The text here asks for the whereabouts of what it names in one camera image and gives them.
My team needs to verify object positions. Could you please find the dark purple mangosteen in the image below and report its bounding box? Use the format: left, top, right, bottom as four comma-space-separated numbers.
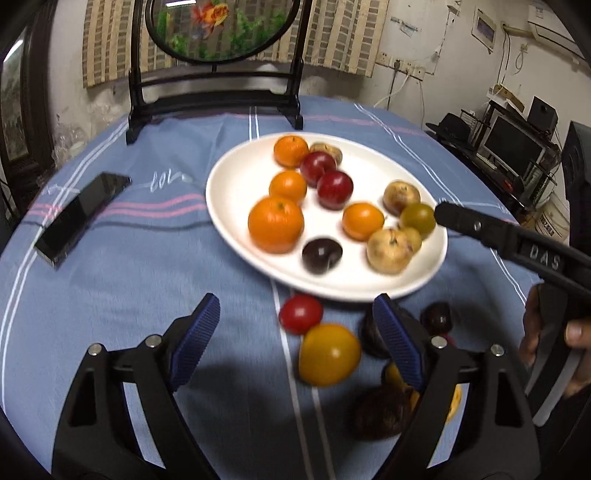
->
363, 362, 418, 440

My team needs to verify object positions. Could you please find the yellow-orange fruit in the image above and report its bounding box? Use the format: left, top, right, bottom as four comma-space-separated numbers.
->
297, 323, 362, 387

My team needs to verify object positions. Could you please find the cracked beige fruit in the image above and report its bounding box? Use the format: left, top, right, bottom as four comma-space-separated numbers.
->
366, 228, 414, 275

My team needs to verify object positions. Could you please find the yellow-green citrus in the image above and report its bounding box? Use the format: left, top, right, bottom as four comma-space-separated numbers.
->
399, 203, 437, 238

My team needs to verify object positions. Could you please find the small yellow-green lime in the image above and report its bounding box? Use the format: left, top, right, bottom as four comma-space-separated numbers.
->
402, 227, 423, 254

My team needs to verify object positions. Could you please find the pale tan passion fruit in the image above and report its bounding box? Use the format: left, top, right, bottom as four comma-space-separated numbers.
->
383, 180, 421, 216

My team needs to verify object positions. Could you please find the dark purple plum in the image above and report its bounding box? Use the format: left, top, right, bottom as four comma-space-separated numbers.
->
301, 237, 342, 275

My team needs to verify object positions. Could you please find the large orange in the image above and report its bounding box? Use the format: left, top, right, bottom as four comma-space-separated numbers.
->
247, 195, 304, 254

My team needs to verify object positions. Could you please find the orange round citrus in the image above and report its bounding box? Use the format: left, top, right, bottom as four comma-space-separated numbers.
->
342, 202, 385, 242

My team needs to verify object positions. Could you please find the small orange kumquat-like fruit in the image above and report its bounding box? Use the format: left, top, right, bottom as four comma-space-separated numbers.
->
269, 170, 308, 205

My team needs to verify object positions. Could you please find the large red plum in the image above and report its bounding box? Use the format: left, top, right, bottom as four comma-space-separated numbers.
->
300, 151, 338, 188

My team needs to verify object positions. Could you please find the small mandarin orange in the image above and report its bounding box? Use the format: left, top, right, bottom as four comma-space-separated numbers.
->
273, 135, 310, 169

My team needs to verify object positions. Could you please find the large tan passion fruit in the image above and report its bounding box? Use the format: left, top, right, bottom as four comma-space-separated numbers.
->
310, 142, 342, 166

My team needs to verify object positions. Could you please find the person's right hand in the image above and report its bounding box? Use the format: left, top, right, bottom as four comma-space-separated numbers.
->
519, 283, 591, 400

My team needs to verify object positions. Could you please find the dark flat mangosteen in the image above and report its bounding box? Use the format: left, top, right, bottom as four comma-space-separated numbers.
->
359, 309, 418, 362

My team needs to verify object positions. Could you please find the white plastic bucket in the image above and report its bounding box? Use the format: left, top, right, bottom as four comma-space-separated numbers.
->
534, 193, 570, 244

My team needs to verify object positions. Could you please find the blue striped tablecloth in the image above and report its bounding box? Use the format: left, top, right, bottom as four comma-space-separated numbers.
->
1, 97, 537, 479

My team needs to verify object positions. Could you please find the computer monitor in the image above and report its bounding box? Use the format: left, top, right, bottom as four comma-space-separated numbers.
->
478, 111, 546, 180

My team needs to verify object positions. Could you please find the small red tomato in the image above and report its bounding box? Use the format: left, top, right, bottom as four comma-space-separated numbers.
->
279, 295, 324, 335

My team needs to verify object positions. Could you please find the black speaker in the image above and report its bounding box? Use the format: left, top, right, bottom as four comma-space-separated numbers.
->
527, 96, 558, 139

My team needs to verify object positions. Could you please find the white oval plate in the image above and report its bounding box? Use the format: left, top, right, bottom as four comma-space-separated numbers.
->
205, 132, 448, 302

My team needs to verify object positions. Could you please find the black smartphone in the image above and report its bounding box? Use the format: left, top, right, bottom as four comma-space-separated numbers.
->
35, 172, 132, 268

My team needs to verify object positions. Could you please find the dark framed painting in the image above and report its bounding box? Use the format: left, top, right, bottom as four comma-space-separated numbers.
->
1, 26, 52, 168

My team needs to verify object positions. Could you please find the beige checkered curtain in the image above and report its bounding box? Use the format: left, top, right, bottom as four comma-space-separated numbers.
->
81, 1, 389, 88

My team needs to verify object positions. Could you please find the round goldfish screen stand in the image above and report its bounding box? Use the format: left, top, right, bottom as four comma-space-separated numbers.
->
126, 1, 312, 144

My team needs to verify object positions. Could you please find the wall power strip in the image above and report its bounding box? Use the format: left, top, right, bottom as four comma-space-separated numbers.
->
375, 51, 429, 82

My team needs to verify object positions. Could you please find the black power cable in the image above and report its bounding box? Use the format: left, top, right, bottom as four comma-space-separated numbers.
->
22, 216, 213, 232

